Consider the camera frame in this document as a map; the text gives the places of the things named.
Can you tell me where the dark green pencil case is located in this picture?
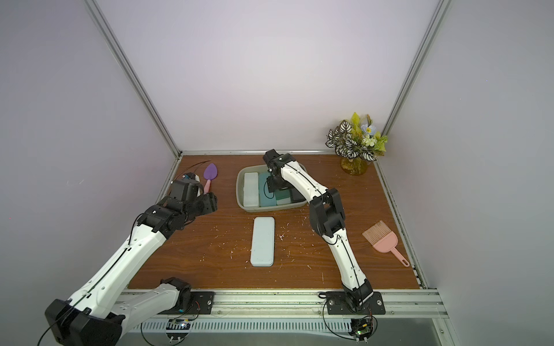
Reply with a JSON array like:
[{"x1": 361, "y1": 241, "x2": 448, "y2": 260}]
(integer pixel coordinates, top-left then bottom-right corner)
[{"x1": 274, "y1": 189, "x2": 291, "y2": 206}]

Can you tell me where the teal ribbed pencil case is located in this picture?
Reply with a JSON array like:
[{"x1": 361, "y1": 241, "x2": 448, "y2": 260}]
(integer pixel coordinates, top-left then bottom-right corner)
[{"x1": 258, "y1": 172, "x2": 276, "y2": 208}]

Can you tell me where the dark grey pencil case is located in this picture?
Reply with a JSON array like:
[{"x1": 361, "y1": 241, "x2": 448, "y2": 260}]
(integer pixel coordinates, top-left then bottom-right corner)
[{"x1": 290, "y1": 187, "x2": 306, "y2": 203}]

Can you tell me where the frosted clear pencil case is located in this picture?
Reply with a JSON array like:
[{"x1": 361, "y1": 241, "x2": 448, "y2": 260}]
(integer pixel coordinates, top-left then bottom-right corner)
[{"x1": 243, "y1": 172, "x2": 260, "y2": 208}]

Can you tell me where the grey-green plastic storage box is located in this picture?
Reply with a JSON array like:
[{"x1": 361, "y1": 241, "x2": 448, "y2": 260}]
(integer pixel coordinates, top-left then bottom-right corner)
[{"x1": 235, "y1": 165, "x2": 307, "y2": 213}]

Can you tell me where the pale blue white pencil case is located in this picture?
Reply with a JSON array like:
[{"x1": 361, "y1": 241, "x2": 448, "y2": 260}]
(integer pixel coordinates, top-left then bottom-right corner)
[{"x1": 250, "y1": 217, "x2": 276, "y2": 268}]

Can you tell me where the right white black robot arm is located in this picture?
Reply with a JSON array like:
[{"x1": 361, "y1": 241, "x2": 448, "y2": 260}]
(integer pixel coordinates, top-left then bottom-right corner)
[{"x1": 263, "y1": 149, "x2": 374, "y2": 312}]

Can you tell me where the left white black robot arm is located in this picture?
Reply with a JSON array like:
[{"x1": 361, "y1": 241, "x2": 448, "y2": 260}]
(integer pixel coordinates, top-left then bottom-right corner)
[{"x1": 45, "y1": 172, "x2": 217, "y2": 345}]

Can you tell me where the artificial flower plant in vase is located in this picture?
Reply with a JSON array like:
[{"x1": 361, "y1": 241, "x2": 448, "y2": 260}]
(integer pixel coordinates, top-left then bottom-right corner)
[{"x1": 325, "y1": 112, "x2": 388, "y2": 176}]

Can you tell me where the left small circuit board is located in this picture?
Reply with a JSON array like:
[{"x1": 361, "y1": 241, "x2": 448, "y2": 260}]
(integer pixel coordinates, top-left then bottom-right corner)
[{"x1": 165, "y1": 319, "x2": 191, "y2": 345}]

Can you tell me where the small circuit board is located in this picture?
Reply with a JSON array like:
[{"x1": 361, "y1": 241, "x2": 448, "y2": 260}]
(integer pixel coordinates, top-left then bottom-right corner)
[
  {"x1": 349, "y1": 317, "x2": 377, "y2": 343},
  {"x1": 165, "y1": 319, "x2": 191, "y2": 345}
]

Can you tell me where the right small circuit board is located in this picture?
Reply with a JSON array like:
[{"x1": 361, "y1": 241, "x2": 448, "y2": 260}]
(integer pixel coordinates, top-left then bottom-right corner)
[{"x1": 349, "y1": 317, "x2": 377, "y2": 343}]

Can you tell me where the purple trowel pink handle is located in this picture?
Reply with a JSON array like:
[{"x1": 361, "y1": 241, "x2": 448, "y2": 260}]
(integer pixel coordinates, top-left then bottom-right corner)
[{"x1": 203, "y1": 163, "x2": 218, "y2": 194}]

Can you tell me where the right black cable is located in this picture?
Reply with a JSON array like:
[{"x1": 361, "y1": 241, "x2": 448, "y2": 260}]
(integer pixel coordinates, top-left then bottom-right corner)
[{"x1": 317, "y1": 172, "x2": 379, "y2": 342}]

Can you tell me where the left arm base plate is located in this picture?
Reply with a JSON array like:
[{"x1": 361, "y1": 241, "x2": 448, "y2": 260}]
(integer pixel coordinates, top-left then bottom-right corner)
[{"x1": 161, "y1": 291, "x2": 215, "y2": 315}]

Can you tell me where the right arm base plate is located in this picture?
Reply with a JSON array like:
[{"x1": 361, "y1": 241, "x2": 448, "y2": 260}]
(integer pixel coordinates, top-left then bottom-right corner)
[{"x1": 318, "y1": 291, "x2": 386, "y2": 316}]

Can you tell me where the aluminium front rail frame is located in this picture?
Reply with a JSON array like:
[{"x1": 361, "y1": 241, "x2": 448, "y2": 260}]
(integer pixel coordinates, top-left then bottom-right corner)
[{"x1": 117, "y1": 289, "x2": 460, "y2": 345}]

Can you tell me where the left aluminium corner post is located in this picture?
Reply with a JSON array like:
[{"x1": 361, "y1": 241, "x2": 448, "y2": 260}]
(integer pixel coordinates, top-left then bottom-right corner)
[{"x1": 84, "y1": 0, "x2": 182, "y2": 158}]

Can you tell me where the aluminium corner post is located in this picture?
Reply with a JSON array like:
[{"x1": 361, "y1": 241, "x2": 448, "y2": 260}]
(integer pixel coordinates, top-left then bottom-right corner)
[
  {"x1": 382, "y1": 0, "x2": 452, "y2": 135},
  {"x1": 84, "y1": 0, "x2": 182, "y2": 158}
]

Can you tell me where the right aluminium corner post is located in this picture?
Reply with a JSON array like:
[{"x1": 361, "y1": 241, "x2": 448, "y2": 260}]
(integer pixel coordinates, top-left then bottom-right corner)
[{"x1": 382, "y1": 0, "x2": 452, "y2": 135}]

